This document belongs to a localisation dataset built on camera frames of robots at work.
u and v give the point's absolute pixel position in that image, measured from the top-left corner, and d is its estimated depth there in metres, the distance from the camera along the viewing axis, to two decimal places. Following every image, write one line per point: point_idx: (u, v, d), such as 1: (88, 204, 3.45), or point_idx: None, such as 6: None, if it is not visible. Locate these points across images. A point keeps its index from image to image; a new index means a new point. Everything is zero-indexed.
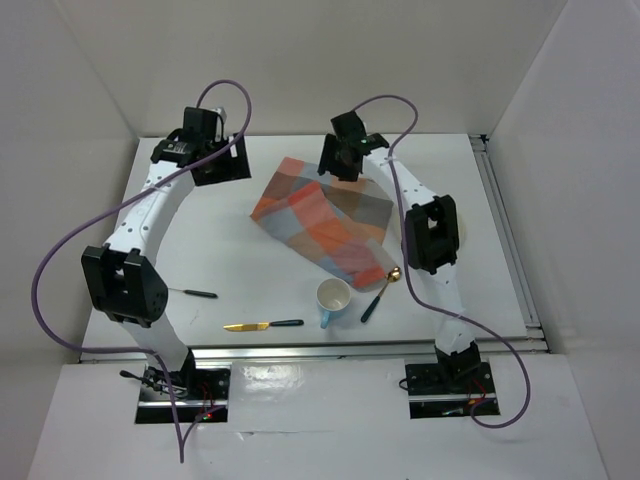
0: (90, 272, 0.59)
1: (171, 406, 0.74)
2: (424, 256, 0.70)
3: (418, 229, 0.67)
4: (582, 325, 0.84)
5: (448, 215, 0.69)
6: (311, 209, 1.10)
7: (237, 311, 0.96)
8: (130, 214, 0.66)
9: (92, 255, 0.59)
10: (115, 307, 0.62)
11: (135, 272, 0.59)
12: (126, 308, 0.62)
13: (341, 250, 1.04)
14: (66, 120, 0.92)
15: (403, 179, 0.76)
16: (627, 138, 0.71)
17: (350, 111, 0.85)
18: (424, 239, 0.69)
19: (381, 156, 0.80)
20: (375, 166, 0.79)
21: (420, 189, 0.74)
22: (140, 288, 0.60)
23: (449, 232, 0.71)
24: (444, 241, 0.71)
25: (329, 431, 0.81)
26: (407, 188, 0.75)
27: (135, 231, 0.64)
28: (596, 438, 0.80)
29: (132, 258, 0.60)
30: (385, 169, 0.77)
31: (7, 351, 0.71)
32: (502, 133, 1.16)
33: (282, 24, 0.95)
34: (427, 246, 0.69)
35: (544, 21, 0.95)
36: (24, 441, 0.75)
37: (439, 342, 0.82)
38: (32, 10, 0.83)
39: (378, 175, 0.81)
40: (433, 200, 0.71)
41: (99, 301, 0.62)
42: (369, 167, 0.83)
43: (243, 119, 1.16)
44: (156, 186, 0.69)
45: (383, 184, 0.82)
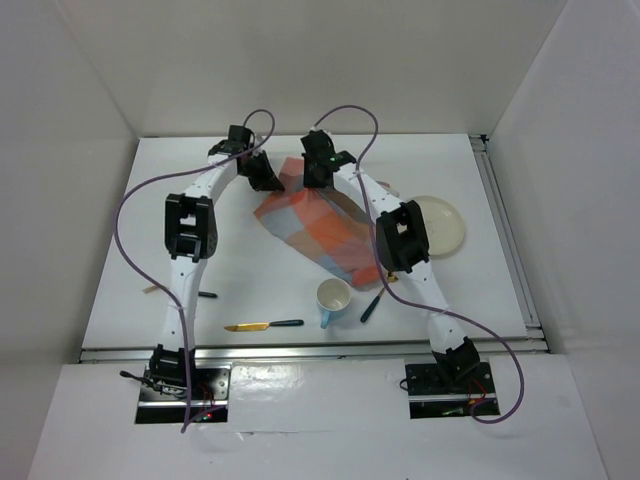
0: (170, 211, 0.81)
1: (188, 401, 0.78)
2: (397, 258, 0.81)
3: (388, 234, 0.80)
4: (581, 325, 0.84)
5: (415, 219, 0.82)
6: (312, 208, 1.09)
7: (237, 310, 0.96)
8: (199, 179, 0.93)
9: (172, 199, 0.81)
10: (182, 243, 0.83)
11: (206, 212, 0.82)
12: (190, 244, 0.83)
13: (341, 250, 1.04)
14: (66, 120, 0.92)
15: (372, 191, 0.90)
16: (627, 137, 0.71)
17: (317, 132, 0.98)
18: (396, 242, 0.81)
19: (349, 172, 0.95)
20: (345, 181, 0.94)
21: (387, 198, 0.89)
22: (207, 225, 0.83)
23: (418, 234, 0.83)
24: (413, 242, 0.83)
25: (329, 431, 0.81)
26: (375, 198, 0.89)
27: (203, 188, 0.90)
28: (597, 438, 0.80)
29: (203, 201, 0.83)
30: (354, 183, 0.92)
31: (6, 351, 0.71)
32: (502, 133, 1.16)
33: (282, 24, 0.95)
34: (398, 248, 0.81)
35: (544, 21, 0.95)
36: (24, 440, 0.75)
37: (436, 343, 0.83)
38: (32, 9, 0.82)
39: (349, 189, 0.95)
40: (400, 207, 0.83)
41: (169, 241, 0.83)
42: (341, 183, 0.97)
43: (271, 116, 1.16)
44: (216, 164, 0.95)
45: (354, 197, 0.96)
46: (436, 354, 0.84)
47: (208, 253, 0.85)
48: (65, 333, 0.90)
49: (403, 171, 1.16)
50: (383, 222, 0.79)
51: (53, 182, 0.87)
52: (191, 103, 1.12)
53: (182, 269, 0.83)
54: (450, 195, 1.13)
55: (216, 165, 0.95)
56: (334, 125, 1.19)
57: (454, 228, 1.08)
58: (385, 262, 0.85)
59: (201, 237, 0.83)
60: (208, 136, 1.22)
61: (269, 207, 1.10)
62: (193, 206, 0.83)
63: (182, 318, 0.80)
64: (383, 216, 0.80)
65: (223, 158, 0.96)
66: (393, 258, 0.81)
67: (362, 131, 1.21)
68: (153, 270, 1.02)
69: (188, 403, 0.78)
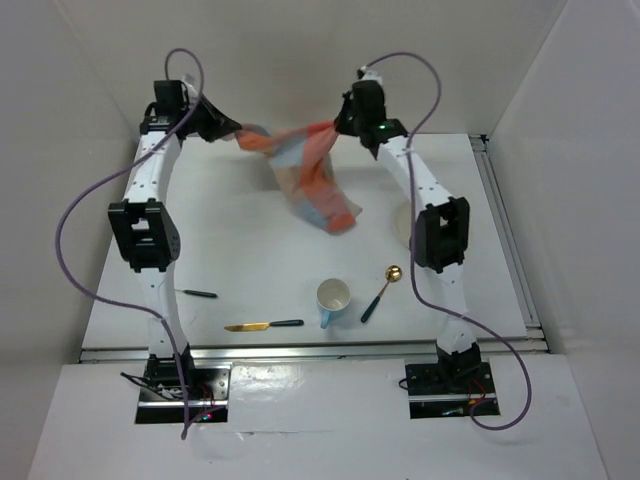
0: (119, 224, 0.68)
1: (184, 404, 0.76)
2: (430, 256, 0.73)
3: (428, 232, 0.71)
4: (581, 325, 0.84)
5: (462, 218, 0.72)
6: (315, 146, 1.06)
7: (237, 310, 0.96)
8: (138, 174, 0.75)
9: (117, 210, 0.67)
10: (141, 251, 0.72)
11: (159, 219, 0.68)
12: (151, 251, 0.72)
13: (322, 196, 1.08)
14: (66, 119, 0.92)
15: (419, 176, 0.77)
16: (627, 138, 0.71)
17: (372, 85, 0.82)
18: (434, 241, 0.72)
19: (398, 146, 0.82)
20: (391, 157, 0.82)
21: (436, 188, 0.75)
22: (165, 230, 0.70)
23: (460, 234, 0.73)
24: (453, 240, 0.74)
25: (329, 430, 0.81)
26: (422, 185, 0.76)
27: (146, 186, 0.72)
28: (596, 438, 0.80)
29: (154, 204, 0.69)
30: (402, 163, 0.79)
31: (7, 351, 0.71)
32: (502, 134, 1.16)
33: (281, 24, 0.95)
34: (434, 247, 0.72)
35: (544, 21, 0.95)
36: (24, 441, 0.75)
37: (444, 344, 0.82)
38: (32, 10, 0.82)
39: (394, 165, 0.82)
40: (447, 201, 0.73)
41: (127, 250, 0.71)
42: (386, 156, 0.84)
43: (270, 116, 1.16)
44: (153, 149, 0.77)
45: (397, 174, 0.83)
46: (442, 353, 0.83)
47: (174, 255, 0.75)
48: (65, 333, 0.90)
49: None
50: (425, 220, 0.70)
51: (53, 182, 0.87)
52: None
53: (152, 280, 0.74)
54: None
55: (154, 150, 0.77)
56: None
57: None
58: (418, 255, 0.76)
59: (162, 243, 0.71)
60: None
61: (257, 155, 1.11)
62: (144, 212, 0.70)
63: (169, 333, 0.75)
64: (427, 212, 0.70)
65: (160, 139, 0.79)
66: (426, 256, 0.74)
67: None
68: None
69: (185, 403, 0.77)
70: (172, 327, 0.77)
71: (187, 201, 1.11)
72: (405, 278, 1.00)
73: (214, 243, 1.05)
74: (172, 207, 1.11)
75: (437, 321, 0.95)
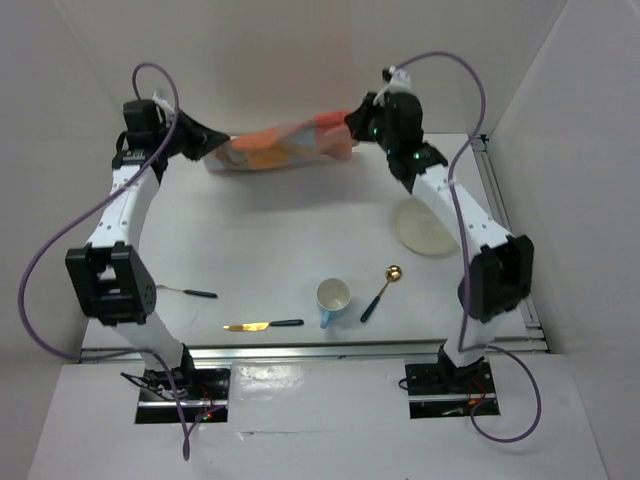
0: (79, 274, 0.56)
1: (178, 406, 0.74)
2: (487, 307, 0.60)
3: (487, 278, 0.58)
4: (581, 325, 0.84)
5: (526, 262, 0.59)
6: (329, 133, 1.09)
7: (236, 311, 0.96)
8: (105, 214, 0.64)
9: (76, 255, 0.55)
10: (108, 307, 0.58)
11: (127, 265, 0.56)
12: (119, 307, 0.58)
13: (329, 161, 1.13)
14: (66, 119, 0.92)
15: (466, 212, 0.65)
16: (627, 137, 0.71)
17: (409, 111, 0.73)
18: (494, 289, 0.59)
19: (439, 178, 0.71)
20: (431, 189, 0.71)
21: (489, 224, 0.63)
22: (135, 280, 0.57)
23: (522, 280, 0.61)
24: (513, 288, 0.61)
25: (329, 430, 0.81)
26: (472, 223, 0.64)
27: (114, 227, 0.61)
28: (596, 438, 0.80)
29: (120, 249, 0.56)
30: (444, 195, 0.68)
31: (7, 351, 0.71)
32: (502, 134, 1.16)
33: (281, 24, 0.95)
34: (493, 297, 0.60)
35: (544, 21, 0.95)
36: (24, 440, 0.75)
37: (454, 358, 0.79)
38: (31, 10, 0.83)
39: (434, 200, 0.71)
40: (505, 242, 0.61)
41: (90, 306, 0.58)
42: (421, 189, 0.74)
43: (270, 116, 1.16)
44: (126, 186, 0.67)
45: (437, 211, 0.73)
46: (447, 356, 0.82)
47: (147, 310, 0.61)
48: (66, 333, 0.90)
49: None
50: (482, 263, 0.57)
51: (53, 183, 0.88)
52: (191, 104, 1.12)
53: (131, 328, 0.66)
54: None
55: (127, 186, 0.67)
56: None
57: None
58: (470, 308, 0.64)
59: (133, 296, 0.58)
60: None
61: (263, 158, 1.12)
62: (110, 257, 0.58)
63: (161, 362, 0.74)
64: (482, 253, 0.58)
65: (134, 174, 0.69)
66: (483, 308, 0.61)
67: None
68: (153, 270, 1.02)
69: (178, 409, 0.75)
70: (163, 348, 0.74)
71: (187, 201, 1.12)
72: (405, 278, 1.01)
73: (214, 244, 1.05)
74: (172, 207, 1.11)
75: (437, 320, 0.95)
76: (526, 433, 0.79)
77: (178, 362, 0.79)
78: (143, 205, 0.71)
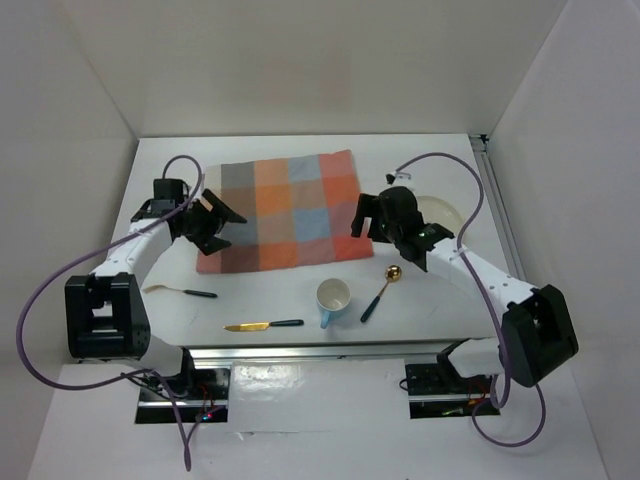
0: (75, 303, 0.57)
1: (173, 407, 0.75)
2: (537, 371, 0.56)
3: (525, 336, 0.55)
4: (581, 325, 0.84)
5: (558, 313, 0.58)
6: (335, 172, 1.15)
7: (236, 311, 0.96)
8: (115, 252, 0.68)
9: (76, 283, 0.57)
10: (94, 347, 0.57)
11: (125, 296, 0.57)
12: (108, 347, 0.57)
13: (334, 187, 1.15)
14: (66, 119, 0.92)
15: (484, 276, 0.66)
16: (627, 137, 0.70)
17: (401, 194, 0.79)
18: (536, 347, 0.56)
19: (447, 250, 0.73)
20: (444, 261, 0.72)
21: (510, 281, 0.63)
22: (130, 316, 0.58)
23: (563, 332, 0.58)
24: (557, 343, 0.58)
25: (328, 430, 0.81)
26: (493, 284, 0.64)
27: (120, 262, 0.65)
28: (596, 437, 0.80)
29: (121, 278, 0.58)
30: (458, 264, 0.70)
31: (7, 351, 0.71)
32: (502, 134, 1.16)
33: (282, 24, 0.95)
34: (539, 356, 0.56)
35: (544, 20, 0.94)
36: (24, 440, 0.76)
37: (461, 369, 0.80)
38: (32, 11, 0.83)
39: (449, 271, 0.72)
40: (531, 294, 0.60)
41: (76, 345, 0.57)
42: (434, 263, 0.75)
43: (270, 116, 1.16)
44: (141, 231, 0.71)
45: (456, 281, 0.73)
46: (448, 361, 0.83)
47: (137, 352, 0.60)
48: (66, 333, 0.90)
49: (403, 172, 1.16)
50: (512, 319, 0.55)
51: (54, 183, 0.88)
52: (191, 104, 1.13)
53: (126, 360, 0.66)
54: (449, 195, 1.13)
55: (141, 232, 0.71)
56: (334, 125, 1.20)
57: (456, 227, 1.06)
58: (520, 378, 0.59)
59: (125, 332, 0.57)
60: (208, 137, 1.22)
61: (267, 201, 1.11)
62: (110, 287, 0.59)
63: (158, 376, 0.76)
64: (511, 310, 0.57)
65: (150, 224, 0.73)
66: (534, 373, 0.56)
67: (360, 131, 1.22)
68: (153, 270, 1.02)
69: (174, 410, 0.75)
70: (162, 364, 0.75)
71: None
72: (405, 279, 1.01)
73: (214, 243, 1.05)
74: None
75: (437, 320, 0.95)
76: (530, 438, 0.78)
77: (178, 365, 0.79)
78: (152, 253, 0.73)
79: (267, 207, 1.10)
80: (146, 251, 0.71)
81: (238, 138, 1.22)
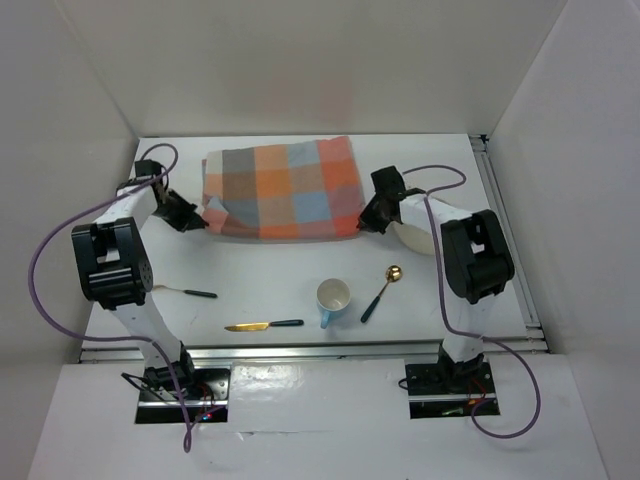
0: (83, 249, 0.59)
1: (182, 406, 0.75)
2: (472, 281, 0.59)
3: (456, 244, 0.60)
4: (581, 325, 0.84)
5: (492, 231, 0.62)
6: (333, 156, 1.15)
7: (237, 311, 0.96)
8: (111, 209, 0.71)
9: (81, 231, 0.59)
10: (106, 285, 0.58)
11: (128, 232, 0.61)
12: (119, 284, 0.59)
13: (339, 190, 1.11)
14: (66, 120, 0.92)
15: (437, 208, 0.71)
16: (627, 138, 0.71)
17: (389, 167, 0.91)
18: (470, 257, 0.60)
19: (414, 197, 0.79)
20: (408, 207, 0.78)
21: (456, 211, 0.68)
22: (136, 252, 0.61)
23: (497, 250, 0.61)
24: (492, 260, 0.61)
25: (330, 430, 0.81)
26: (441, 212, 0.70)
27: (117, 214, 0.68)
28: (596, 437, 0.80)
29: (121, 221, 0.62)
30: (418, 204, 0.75)
31: (6, 352, 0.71)
32: (502, 134, 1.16)
33: (282, 25, 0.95)
34: (474, 267, 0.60)
35: (544, 21, 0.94)
36: (24, 441, 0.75)
37: (451, 351, 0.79)
38: (31, 12, 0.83)
39: (414, 217, 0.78)
40: (471, 216, 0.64)
41: (90, 285, 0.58)
42: (405, 211, 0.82)
43: (270, 115, 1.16)
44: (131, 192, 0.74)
45: (418, 224, 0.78)
46: (447, 355, 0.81)
47: (145, 287, 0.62)
48: (66, 333, 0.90)
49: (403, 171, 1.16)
50: (448, 227, 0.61)
51: (53, 184, 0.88)
52: (191, 104, 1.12)
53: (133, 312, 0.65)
54: (450, 195, 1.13)
55: (130, 193, 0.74)
56: (334, 125, 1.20)
57: None
58: (461, 293, 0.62)
59: (132, 268, 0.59)
60: (208, 136, 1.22)
61: (267, 185, 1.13)
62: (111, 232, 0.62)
63: (162, 352, 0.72)
64: (447, 223, 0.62)
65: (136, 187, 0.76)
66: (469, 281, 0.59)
67: (360, 131, 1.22)
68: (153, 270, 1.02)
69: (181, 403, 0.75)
70: (164, 344, 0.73)
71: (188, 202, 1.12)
72: (404, 279, 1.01)
73: (218, 207, 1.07)
74: None
75: (437, 320, 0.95)
76: (517, 434, 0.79)
77: (178, 358, 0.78)
78: (141, 212, 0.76)
79: (268, 191, 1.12)
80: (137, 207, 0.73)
81: (237, 137, 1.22)
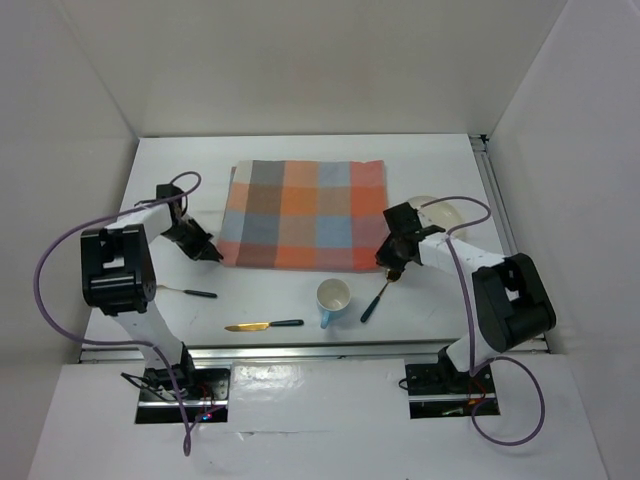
0: (89, 253, 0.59)
1: (181, 406, 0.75)
2: (512, 335, 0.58)
3: (491, 295, 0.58)
4: (581, 325, 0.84)
5: (529, 277, 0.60)
6: (365, 179, 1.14)
7: (237, 311, 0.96)
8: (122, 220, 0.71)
9: (91, 234, 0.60)
10: (105, 289, 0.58)
11: (135, 237, 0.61)
12: (121, 289, 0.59)
13: (365, 219, 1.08)
14: (66, 119, 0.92)
15: (465, 251, 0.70)
16: (628, 137, 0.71)
17: (402, 203, 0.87)
18: (507, 308, 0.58)
19: (435, 239, 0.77)
20: (431, 249, 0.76)
21: (485, 254, 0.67)
22: (140, 258, 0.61)
23: (537, 299, 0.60)
24: (533, 310, 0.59)
25: (329, 431, 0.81)
26: (469, 256, 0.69)
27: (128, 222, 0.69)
28: (596, 435, 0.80)
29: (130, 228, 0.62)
30: (443, 247, 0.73)
31: (7, 351, 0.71)
32: (502, 134, 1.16)
33: (282, 25, 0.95)
34: (512, 319, 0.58)
35: (544, 20, 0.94)
36: (24, 440, 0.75)
37: (457, 362, 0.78)
38: (31, 11, 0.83)
39: (436, 255, 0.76)
40: (504, 261, 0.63)
41: (91, 290, 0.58)
42: (426, 253, 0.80)
43: (271, 114, 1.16)
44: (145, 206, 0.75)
45: (443, 266, 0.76)
46: (448, 356, 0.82)
47: (147, 296, 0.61)
48: (66, 333, 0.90)
49: (403, 171, 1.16)
50: (482, 275, 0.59)
51: (53, 184, 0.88)
52: (191, 104, 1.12)
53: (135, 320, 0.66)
54: (450, 194, 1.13)
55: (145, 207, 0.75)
56: (334, 125, 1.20)
57: (453, 224, 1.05)
58: (496, 344, 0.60)
59: (135, 275, 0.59)
60: (208, 136, 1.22)
61: (293, 201, 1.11)
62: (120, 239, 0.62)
63: (162, 356, 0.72)
64: (481, 271, 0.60)
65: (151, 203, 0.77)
66: (506, 334, 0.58)
67: (361, 130, 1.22)
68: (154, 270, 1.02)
69: (180, 405, 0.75)
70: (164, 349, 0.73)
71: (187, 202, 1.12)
72: (404, 279, 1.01)
73: (234, 239, 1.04)
74: None
75: (437, 320, 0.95)
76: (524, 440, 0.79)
77: (179, 361, 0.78)
78: (153, 229, 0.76)
79: (291, 207, 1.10)
80: (151, 219, 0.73)
81: (237, 137, 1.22)
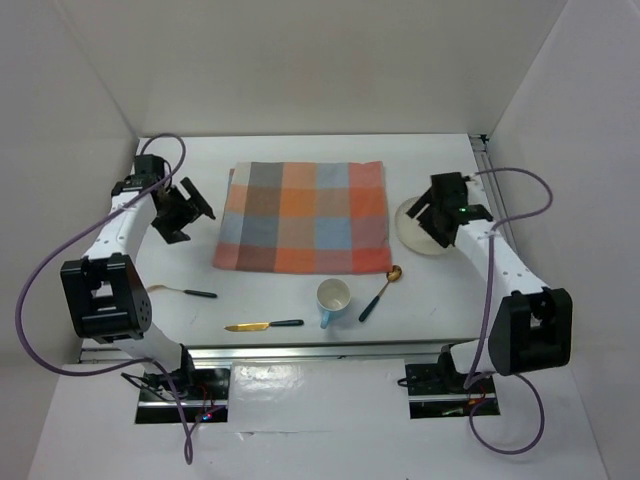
0: (74, 285, 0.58)
1: (178, 407, 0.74)
2: (518, 362, 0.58)
3: (514, 324, 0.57)
4: (581, 325, 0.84)
5: (562, 313, 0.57)
6: (365, 181, 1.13)
7: (237, 311, 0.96)
8: (103, 231, 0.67)
9: (72, 267, 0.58)
10: (101, 323, 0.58)
11: (121, 273, 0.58)
12: (115, 323, 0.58)
13: (363, 220, 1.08)
14: (66, 119, 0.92)
15: (504, 263, 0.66)
16: (627, 138, 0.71)
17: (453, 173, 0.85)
18: (521, 338, 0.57)
19: (480, 228, 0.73)
20: (471, 239, 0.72)
21: (525, 275, 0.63)
22: (129, 291, 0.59)
23: (558, 334, 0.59)
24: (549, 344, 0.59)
25: (329, 431, 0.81)
26: (507, 270, 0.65)
27: (111, 241, 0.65)
28: (596, 435, 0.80)
29: (116, 261, 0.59)
30: (483, 244, 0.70)
31: (7, 351, 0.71)
32: (502, 134, 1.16)
33: (282, 25, 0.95)
34: (521, 347, 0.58)
35: (545, 21, 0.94)
36: (24, 441, 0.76)
37: (457, 363, 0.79)
38: (31, 11, 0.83)
39: (473, 249, 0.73)
40: (541, 291, 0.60)
41: (82, 323, 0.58)
42: (464, 239, 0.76)
43: (271, 114, 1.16)
44: (125, 207, 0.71)
45: (477, 262, 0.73)
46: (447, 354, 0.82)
47: (141, 327, 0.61)
48: (66, 333, 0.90)
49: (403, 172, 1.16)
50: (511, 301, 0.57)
51: (53, 184, 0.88)
52: (191, 103, 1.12)
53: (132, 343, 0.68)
54: None
55: (125, 207, 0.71)
56: (333, 125, 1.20)
57: None
58: (499, 365, 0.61)
59: (129, 309, 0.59)
60: (208, 136, 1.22)
61: (294, 201, 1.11)
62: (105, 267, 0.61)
63: (162, 369, 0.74)
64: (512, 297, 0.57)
65: (133, 197, 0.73)
66: (513, 360, 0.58)
67: (361, 130, 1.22)
68: (154, 270, 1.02)
69: (178, 406, 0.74)
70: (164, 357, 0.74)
71: None
72: (405, 279, 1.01)
73: (234, 240, 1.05)
74: None
75: (437, 320, 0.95)
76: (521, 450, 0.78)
77: (178, 365, 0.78)
78: (139, 227, 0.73)
79: (291, 208, 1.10)
80: (134, 223, 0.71)
81: (237, 137, 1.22)
